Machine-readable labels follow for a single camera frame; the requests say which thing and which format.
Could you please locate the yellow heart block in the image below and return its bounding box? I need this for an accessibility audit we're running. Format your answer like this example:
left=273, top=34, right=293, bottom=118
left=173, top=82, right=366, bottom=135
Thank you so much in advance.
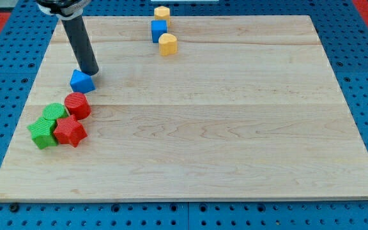
left=158, top=33, right=178, bottom=56

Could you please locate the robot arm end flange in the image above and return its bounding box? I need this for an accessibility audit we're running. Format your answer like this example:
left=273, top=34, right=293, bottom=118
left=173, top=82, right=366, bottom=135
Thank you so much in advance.
left=36, top=0, right=91, bottom=17

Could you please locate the wooden board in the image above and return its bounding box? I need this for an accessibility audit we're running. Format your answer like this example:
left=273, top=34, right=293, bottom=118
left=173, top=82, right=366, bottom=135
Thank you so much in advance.
left=0, top=15, right=368, bottom=203

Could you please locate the green cylinder block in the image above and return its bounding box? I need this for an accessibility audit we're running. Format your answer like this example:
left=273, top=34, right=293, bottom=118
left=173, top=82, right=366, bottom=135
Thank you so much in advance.
left=42, top=103, right=68, bottom=120

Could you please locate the red cylinder block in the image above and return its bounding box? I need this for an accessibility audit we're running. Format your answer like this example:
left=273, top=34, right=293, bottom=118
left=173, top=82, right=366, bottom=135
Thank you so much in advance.
left=64, top=92, right=91, bottom=120

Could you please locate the red star block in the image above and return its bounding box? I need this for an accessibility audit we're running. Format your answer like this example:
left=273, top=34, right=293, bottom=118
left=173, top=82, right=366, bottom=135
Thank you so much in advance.
left=53, top=115, right=88, bottom=148

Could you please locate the blue triangle block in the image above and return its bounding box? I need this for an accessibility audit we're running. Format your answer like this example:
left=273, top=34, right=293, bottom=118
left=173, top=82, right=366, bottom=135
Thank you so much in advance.
left=70, top=70, right=96, bottom=93

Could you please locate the green star block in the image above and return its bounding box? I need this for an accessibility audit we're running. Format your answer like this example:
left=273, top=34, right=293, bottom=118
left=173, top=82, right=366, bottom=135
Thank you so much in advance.
left=27, top=117, right=58, bottom=150

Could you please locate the blue cube block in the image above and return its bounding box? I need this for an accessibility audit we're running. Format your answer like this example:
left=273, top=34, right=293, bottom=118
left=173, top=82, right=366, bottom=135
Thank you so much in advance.
left=151, top=20, right=167, bottom=43

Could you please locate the yellow hexagon block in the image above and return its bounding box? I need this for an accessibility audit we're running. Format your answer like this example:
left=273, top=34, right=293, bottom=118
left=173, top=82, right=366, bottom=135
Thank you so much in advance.
left=153, top=6, right=171, bottom=27

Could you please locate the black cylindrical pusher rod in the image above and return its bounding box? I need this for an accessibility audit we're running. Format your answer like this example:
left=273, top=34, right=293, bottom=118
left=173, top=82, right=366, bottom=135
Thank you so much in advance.
left=62, top=15, right=99, bottom=75

